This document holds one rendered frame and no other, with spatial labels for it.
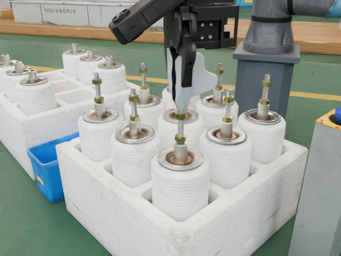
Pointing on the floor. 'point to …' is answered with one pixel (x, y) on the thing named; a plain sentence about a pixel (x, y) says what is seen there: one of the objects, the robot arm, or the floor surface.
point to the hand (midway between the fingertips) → (176, 103)
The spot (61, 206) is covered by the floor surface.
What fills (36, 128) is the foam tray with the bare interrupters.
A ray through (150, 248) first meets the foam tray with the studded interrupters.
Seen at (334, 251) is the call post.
